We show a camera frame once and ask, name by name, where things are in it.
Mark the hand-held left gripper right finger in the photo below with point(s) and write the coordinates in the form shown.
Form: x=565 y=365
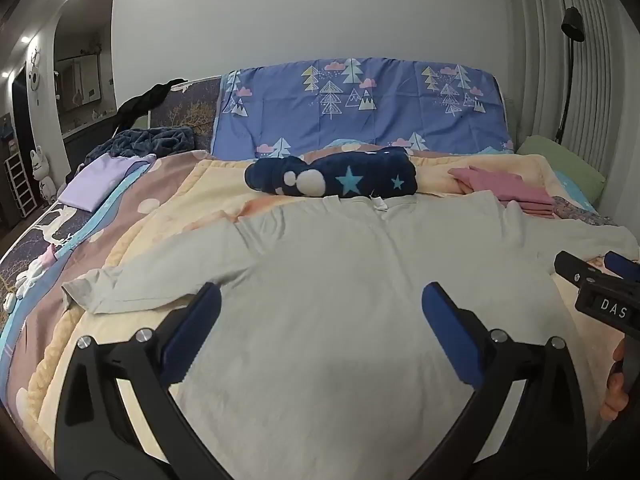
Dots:
x=445 y=320

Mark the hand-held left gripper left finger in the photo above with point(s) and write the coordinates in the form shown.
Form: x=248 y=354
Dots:
x=197 y=320

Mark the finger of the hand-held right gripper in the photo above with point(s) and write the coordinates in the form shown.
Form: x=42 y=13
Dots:
x=622 y=267
x=570 y=266

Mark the grey long-sleeve shirt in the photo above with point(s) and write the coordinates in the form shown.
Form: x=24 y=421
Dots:
x=325 y=285

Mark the person's right forearm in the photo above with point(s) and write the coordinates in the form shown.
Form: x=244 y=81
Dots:
x=617 y=452

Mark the person's right hand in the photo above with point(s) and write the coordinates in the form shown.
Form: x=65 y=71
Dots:
x=617 y=395

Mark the floral patterned cloth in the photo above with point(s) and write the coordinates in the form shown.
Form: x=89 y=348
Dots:
x=585 y=212

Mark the turquoise sheet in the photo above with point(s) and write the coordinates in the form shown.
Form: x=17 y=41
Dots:
x=575 y=185

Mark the green pillow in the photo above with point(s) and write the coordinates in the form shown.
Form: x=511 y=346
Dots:
x=565 y=165

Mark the pink folded garment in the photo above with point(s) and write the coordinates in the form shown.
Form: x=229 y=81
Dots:
x=500 y=187

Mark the purple cloth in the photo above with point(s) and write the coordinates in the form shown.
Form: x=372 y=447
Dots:
x=100 y=180

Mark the navy star-print blanket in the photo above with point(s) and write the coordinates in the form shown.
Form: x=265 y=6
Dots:
x=360 y=170

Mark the deer-print bed sheet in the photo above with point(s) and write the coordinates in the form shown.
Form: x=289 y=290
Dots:
x=42 y=232

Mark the grey pleated curtain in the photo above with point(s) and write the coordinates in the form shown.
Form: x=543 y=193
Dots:
x=600 y=85

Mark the dark blue fleece blanket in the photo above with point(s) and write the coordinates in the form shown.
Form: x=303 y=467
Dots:
x=150 y=140

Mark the white frog figurine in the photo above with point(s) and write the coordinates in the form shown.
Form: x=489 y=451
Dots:
x=42 y=180

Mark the blue tree-print sheet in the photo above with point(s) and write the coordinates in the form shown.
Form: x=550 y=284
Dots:
x=400 y=110

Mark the dark floral headboard cover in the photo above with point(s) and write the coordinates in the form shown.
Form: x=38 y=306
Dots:
x=197 y=105

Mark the white rack shelf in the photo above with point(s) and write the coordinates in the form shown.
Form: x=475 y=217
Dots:
x=20 y=185

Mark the black garment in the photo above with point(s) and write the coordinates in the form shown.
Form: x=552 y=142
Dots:
x=145 y=100

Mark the black floor lamp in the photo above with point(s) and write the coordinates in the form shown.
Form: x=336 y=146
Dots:
x=572 y=25

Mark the deer wall decoration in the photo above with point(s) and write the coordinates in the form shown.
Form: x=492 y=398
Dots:
x=35 y=77

